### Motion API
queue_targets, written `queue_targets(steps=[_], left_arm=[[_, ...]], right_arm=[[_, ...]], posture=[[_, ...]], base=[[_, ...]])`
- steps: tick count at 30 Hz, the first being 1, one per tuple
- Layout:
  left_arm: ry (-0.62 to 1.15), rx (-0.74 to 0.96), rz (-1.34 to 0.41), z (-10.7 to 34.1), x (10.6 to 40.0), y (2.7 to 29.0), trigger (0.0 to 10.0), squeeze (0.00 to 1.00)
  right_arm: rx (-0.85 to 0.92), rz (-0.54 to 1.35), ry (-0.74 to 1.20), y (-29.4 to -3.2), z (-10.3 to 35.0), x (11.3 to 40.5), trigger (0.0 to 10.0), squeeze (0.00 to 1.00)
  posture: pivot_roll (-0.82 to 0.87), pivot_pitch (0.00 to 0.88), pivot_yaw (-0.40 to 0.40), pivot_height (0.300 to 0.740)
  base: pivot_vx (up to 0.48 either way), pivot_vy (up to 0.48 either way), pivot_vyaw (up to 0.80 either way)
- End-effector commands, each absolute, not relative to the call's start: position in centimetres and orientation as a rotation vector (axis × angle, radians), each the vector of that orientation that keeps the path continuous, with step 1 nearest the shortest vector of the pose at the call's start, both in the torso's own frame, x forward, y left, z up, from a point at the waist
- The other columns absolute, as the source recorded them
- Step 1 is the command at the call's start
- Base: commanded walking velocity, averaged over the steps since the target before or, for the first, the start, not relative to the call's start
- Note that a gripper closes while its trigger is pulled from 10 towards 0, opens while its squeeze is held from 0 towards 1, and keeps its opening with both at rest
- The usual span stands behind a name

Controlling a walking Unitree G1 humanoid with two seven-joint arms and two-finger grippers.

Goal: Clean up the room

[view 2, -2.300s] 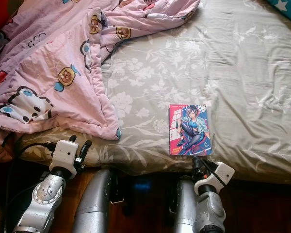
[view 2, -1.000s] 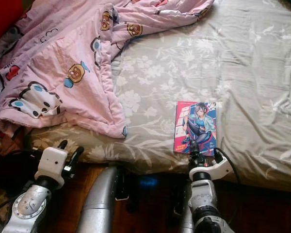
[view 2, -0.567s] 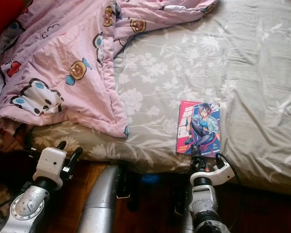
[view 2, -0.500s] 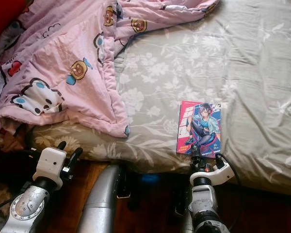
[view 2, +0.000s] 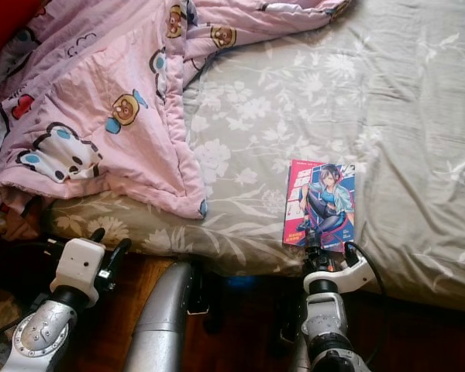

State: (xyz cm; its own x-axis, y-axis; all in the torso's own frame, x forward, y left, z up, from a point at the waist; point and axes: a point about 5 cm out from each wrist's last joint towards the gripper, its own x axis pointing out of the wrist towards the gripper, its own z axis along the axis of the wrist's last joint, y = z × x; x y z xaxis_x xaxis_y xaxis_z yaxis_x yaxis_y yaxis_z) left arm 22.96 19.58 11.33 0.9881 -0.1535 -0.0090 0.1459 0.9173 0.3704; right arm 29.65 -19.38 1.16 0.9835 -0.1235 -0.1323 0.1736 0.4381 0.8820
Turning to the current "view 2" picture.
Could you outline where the colourful manga book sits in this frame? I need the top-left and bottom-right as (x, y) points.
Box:
(281, 158), (360, 251)

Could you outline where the silver robot left leg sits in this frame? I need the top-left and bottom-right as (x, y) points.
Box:
(123, 259), (191, 372)

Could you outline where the bed with grey floral cover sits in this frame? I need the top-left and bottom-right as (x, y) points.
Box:
(42, 0), (465, 315)

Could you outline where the large red cushion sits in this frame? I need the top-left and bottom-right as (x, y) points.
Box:
(0, 0), (44, 67)

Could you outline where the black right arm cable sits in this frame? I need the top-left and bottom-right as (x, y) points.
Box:
(344, 239), (393, 304)

